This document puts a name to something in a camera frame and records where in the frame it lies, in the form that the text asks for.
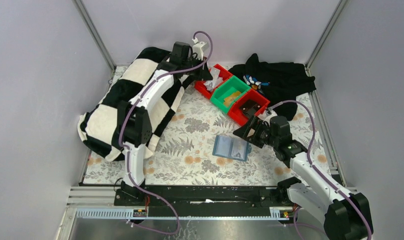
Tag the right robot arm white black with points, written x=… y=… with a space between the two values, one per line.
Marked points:
x=344 y=215

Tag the near red plastic bin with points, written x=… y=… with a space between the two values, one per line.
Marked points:
x=235 y=113

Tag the blue card holder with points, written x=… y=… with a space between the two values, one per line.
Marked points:
x=231 y=148

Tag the black white checkered pillow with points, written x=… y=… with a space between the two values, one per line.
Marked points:
x=99 y=129

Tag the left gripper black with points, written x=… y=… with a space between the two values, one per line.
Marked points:
x=195 y=68

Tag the red plastic bin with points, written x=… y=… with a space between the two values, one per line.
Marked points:
x=199 y=85
x=235 y=113

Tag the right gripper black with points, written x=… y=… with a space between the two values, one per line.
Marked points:
x=254 y=130

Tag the silver VIP card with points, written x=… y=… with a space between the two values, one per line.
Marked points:
x=211 y=84

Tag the perforated metal rail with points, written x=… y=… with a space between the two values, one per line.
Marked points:
x=268 y=213

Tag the black object in bin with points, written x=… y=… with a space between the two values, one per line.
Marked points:
x=249 y=108

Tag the far red plastic bin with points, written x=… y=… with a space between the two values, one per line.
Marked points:
x=199 y=85

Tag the black cloth garment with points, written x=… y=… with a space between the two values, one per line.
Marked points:
x=288 y=80

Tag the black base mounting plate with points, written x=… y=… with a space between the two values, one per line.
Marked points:
x=205 y=199

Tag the yellow item in green bin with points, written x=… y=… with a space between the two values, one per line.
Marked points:
x=231 y=98

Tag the green plastic bin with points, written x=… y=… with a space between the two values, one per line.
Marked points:
x=228 y=87

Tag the small colourful toy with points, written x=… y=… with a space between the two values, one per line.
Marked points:
x=253 y=83

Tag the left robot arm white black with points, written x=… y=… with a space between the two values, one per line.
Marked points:
x=136 y=129

